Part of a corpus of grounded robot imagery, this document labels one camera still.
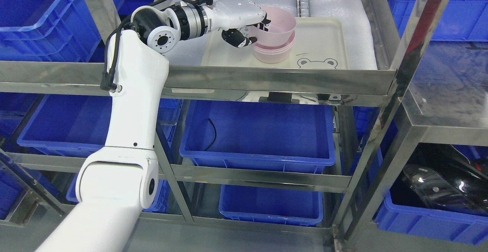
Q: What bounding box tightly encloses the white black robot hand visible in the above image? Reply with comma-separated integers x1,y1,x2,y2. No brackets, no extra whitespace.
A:
203,0,271,48

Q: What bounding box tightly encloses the pink plastic bowl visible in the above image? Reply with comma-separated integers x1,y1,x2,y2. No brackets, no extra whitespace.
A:
249,6,297,47

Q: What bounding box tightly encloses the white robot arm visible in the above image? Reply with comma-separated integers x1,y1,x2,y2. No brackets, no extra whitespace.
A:
37,0,232,252

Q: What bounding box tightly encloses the blue bin under shelf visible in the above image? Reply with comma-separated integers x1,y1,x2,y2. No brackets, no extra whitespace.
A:
179,100,336,174

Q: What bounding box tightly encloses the steel shelf rack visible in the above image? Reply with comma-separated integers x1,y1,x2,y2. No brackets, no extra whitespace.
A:
0,0,488,252

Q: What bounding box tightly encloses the cream plastic tray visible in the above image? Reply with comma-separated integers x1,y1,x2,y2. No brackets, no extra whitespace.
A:
201,18,349,70

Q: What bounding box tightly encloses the blue bin bottom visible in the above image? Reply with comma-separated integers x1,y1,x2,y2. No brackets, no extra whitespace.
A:
218,185,324,226

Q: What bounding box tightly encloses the black helmet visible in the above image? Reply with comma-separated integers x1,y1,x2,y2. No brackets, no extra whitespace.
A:
392,143,487,216

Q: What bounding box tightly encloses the blue lower bin with helmet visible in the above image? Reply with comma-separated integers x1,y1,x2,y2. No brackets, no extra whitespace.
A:
375,182,487,246

